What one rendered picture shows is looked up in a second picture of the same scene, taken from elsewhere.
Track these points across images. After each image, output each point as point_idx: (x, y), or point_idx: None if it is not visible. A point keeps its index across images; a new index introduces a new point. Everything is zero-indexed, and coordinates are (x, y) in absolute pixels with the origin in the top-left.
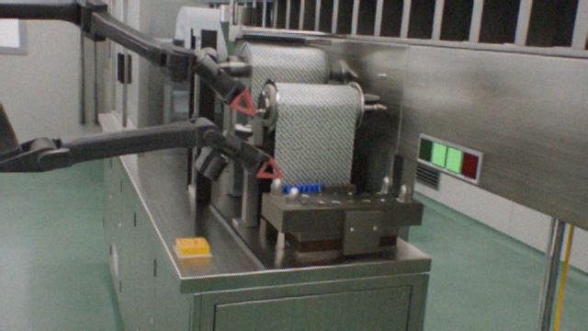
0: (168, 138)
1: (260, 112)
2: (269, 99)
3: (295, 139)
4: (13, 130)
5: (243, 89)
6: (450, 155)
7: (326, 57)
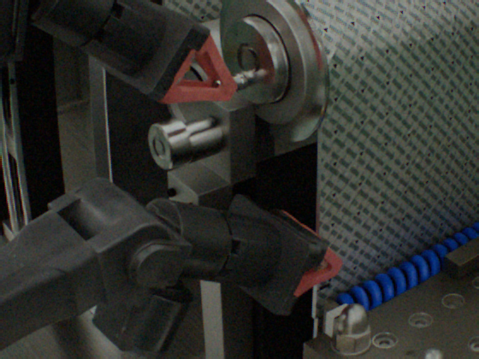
0: (24, 311)
1: (247, 83)
2: (283, 48)
3: (372, 152)
4: None
5: (200, 41)
6: None
7: None
